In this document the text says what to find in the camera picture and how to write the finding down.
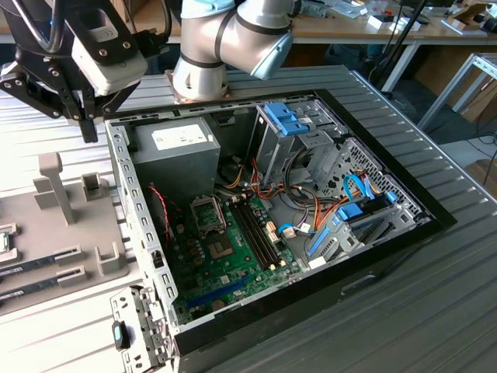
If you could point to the small blue disk carrier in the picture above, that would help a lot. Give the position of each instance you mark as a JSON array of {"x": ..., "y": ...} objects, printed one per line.
[{"x": 349, "y": 213}]

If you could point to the grey power supply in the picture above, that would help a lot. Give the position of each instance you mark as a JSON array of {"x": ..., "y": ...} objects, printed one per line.
[{"x": 174, "y": 171}]

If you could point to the black PC case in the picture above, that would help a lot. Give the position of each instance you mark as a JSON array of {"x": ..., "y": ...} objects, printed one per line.
[{"x": 310, "y": 295}]

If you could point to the white table leg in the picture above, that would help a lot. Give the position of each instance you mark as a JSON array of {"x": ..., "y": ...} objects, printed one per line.
[{"x": 400, "y": 64}]

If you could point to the silver coin battery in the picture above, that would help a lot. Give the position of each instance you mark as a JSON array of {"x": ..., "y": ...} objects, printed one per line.
[{"x": 217, "y": 305}]

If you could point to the brown cardboard box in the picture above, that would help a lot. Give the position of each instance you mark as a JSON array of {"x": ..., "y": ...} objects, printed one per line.
[{"x": 483, "y": 173}]

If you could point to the blue black slot latch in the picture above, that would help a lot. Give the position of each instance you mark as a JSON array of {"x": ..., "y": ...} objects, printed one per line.
[{"x": 120, "y": 336}]

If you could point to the grey metal drive cage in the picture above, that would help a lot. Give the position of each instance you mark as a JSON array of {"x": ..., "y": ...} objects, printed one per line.
[{"x": 272, "y": 155}]

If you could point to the white four-pin connector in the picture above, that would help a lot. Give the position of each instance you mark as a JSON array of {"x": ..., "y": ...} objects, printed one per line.
[{"x": 179, "y": 228}]

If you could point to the wooden desk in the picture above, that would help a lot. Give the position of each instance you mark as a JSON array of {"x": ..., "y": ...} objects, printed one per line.
[
  {"x": 155, "y": 15},
  {"x": 349, "y": 29}
]

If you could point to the grey parts rack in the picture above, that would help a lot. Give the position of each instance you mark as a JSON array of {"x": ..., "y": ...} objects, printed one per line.
[{"x": 46, "y": 233}]

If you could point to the blue expansion slot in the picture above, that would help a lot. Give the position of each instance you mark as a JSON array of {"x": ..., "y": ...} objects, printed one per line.
[{"x": 217, "y": 292}]

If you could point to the flat cardboard boxes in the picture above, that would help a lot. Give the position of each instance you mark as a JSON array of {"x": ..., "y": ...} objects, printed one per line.
[{"x": 479, "y": 97}]

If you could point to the black case fan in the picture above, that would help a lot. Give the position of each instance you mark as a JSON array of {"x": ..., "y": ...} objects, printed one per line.
[{"x": 157, "y": 210}]

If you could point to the brown square base plate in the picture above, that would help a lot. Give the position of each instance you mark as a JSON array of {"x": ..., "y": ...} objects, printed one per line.
[{"x": 171, "y": 87}]

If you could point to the small white box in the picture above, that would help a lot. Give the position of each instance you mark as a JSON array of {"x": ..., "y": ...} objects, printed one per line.
[
  {"x": 378, "y": 21},
  {"x": 405, "y": 25}
]

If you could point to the aluminium frame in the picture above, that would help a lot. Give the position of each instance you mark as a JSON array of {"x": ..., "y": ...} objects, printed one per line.
[{"x": 448, "y": 90}]

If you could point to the large blue disk carrier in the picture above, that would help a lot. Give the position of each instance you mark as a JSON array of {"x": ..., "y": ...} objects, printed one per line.
[{"x": 283, "y": 120}]

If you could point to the open cardboard packet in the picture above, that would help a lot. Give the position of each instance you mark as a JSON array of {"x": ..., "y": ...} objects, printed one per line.
[{"x": 466, "y": 15}]

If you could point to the black stand pole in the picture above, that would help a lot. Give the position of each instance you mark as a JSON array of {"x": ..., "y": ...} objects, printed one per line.
[{"x": 407, "y": 27}]

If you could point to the RAM stick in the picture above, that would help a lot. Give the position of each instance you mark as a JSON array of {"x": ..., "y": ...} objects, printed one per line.
[
  {"x": 29, "y": 266},
  {"x": 29, "y": 288}
]

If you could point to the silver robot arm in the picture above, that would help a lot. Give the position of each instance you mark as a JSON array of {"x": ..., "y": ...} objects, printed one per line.
[{"x": 248, "y": 35}]

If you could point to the black RAM slot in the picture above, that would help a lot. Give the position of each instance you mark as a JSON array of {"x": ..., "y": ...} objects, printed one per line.
[
  {"x": 258, "y": 233},
  {"x": 249, "y": 233},
  {"x": 253, "y": 233},
  {"x": 262, "y": 233}
]

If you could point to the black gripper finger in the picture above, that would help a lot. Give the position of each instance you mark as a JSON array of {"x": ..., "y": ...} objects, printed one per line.
[
  {"x": 116, "y": 97},
  {"x": 39, "y": 93}
]

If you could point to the CPU socket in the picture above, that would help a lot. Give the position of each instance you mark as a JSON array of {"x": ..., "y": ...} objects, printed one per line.
[{"x": 220, "y": 248}]

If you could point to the blue plastic latch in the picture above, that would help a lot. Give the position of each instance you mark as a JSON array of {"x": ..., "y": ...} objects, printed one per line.
[{"x": 319, "y": 241}]

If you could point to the grey perforated disk bay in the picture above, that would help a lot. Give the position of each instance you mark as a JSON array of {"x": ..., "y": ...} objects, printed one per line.
[{"x": 345, "y": 239}]

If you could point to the green motherboard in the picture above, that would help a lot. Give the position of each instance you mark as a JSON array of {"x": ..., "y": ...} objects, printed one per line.
[{"x": 233, "y": 279}]

